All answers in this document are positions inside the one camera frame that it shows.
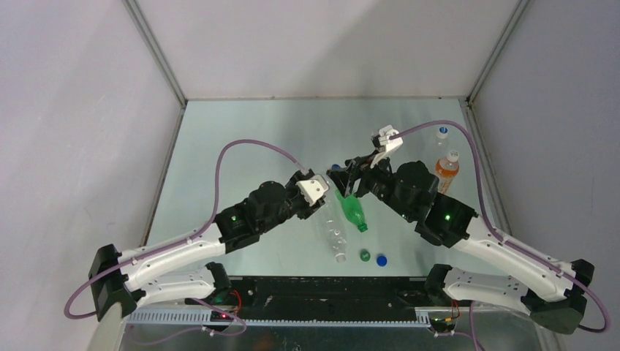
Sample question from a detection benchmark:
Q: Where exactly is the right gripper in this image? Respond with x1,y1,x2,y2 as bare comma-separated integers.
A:
326,149,415,222

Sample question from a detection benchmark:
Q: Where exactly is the metal cable duct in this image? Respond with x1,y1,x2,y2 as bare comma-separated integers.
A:
126,309,430,328

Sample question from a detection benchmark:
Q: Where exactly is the clear plastic bottle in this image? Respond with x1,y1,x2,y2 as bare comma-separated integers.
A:
321,173,337,194

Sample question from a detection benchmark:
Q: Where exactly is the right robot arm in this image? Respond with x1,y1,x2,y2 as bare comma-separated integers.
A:
327,156,594,335

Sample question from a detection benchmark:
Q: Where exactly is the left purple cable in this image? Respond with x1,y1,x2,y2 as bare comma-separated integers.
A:
64,139,307,321

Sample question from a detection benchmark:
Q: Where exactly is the green plastic bottle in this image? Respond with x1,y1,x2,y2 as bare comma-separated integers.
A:
335,190,368,233

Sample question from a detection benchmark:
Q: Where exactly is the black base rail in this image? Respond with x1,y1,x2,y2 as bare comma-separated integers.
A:
204,276,452,321

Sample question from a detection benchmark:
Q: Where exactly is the circuit board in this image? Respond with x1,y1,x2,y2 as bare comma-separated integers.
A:
428,317,458,337
209,311,235,323

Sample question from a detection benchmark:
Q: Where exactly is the orange drink bottle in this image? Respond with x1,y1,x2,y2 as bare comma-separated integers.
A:
435,150,460,195

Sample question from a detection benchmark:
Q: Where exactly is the clear bottle with blue cap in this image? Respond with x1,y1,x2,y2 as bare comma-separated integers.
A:
431,127,449,162

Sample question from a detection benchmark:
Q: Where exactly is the right circuit board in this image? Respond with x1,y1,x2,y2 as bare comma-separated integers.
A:
428,317,458,337

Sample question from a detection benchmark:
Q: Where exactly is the left circuit board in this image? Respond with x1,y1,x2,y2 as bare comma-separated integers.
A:
209,311,235,323

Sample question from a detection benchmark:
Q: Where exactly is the green bottle cap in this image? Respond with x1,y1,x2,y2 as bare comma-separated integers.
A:
359,249,371,262

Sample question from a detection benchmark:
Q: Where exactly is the clear bottle lying on table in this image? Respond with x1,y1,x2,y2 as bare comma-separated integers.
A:
315,192,347,263

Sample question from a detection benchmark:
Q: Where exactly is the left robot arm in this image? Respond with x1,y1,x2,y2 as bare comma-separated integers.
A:
88,171,330,320

